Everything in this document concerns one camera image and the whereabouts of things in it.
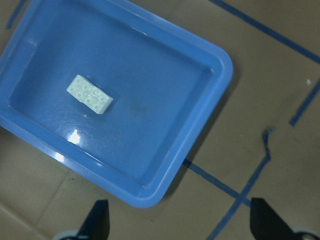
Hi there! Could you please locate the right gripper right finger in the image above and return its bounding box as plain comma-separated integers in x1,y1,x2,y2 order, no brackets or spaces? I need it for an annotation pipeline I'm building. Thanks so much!
249,197,299,240

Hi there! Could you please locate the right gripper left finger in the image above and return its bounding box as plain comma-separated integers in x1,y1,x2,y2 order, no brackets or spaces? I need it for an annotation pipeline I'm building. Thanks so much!
77,199,110,240

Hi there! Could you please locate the white block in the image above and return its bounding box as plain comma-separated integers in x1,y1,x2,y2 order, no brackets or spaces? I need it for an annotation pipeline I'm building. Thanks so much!
83,86,114,115
66,74,94,102

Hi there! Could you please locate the brown paper table cover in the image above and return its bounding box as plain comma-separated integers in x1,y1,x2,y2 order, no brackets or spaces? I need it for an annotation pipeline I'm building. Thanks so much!
0,0,320,240

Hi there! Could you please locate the blue plastic tray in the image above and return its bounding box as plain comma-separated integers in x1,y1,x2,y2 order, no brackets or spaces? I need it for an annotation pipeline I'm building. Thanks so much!
0,0,233,208

